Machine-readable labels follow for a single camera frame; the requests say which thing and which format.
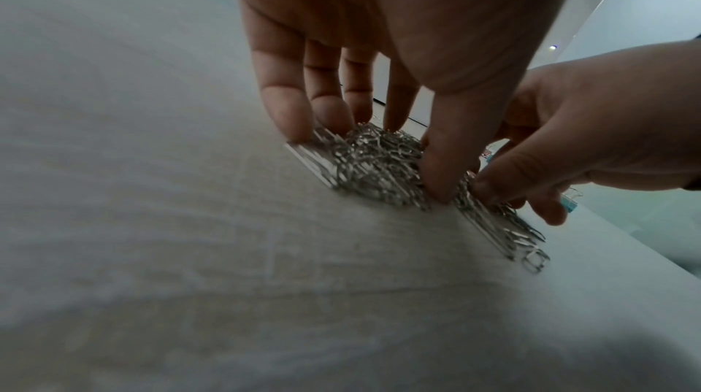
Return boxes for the pile of silver paper clips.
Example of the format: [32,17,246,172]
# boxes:
[283,121,552,275]

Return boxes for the group of colourful binder clips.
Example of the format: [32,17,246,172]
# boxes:
[478,150,584,213]

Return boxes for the person's left hand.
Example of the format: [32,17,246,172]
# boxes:
[222,0,596,204]

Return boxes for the person's right hand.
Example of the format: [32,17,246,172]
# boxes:
[469,36,701,228]

